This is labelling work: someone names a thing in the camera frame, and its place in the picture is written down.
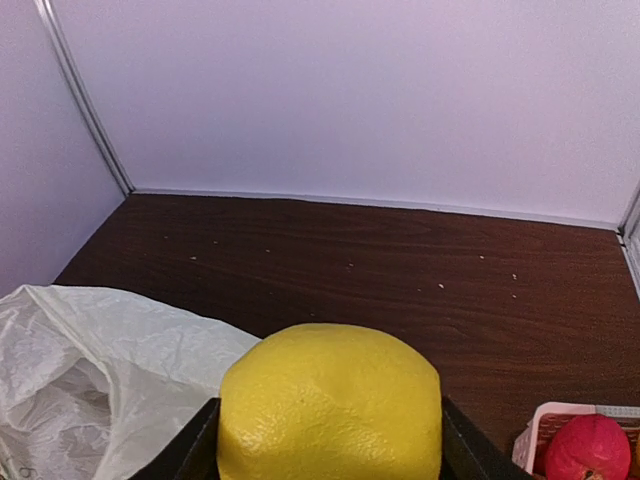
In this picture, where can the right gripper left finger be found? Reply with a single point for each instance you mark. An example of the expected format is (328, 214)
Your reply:
(191, 454)

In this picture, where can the left aluminium frame post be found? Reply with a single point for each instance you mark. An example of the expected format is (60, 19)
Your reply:
(81, 97)

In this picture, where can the pink plastic basket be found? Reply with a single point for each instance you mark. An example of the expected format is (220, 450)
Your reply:
(530, 446)

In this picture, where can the right aluminium frame post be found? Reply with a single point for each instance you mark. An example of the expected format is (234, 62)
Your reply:
(630, 221)

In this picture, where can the yellow lemon toy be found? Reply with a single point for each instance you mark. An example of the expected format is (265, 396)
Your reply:
(329, 401)

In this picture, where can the light green plastic bag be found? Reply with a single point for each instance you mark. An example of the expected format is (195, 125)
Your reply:
(96, 382)

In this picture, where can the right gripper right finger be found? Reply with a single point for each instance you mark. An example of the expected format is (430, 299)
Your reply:
(468, 454)

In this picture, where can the peach fruit in bag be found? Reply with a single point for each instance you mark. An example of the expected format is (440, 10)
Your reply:
(589, 447)

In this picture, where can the aluminium frame post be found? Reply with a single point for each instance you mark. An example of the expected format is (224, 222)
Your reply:
(81, 97)
(630, 221)

